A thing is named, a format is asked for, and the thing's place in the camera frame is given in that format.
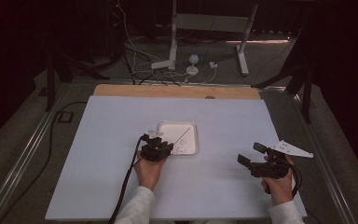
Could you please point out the person's right hand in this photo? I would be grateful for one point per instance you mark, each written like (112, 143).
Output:
(279, 189)

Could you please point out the metal floor rail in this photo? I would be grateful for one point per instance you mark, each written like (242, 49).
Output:
(21, 158)
(326, 158)

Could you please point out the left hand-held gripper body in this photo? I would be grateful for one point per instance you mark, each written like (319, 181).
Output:
(155, 151)

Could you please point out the white rectangular tray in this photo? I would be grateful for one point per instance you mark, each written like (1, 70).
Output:
(171, 130)

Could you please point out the white marshmallow piece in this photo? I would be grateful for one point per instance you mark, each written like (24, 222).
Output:
(185, 141)
(180, 151)

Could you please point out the white metal desk frame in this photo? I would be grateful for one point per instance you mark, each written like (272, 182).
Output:
(211, 23)

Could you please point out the white round device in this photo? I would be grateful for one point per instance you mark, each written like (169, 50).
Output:
(193, 63)

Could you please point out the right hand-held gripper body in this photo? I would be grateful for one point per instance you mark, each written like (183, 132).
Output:
(273, 168)

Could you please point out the white table cover sheet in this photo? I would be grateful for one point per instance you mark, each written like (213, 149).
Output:
(217, 186)

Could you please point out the black square floor plate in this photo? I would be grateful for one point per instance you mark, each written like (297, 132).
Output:
(65, 117)

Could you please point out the white power strip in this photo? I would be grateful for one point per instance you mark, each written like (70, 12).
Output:
(162, 64)

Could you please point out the white plug adapter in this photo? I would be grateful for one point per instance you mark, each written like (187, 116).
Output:
(213, 65)

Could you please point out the black tripod stand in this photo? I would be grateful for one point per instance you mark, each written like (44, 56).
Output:
(59, 68)
(301, 77)

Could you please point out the person's left hand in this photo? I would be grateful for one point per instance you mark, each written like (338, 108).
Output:
(149, 174)

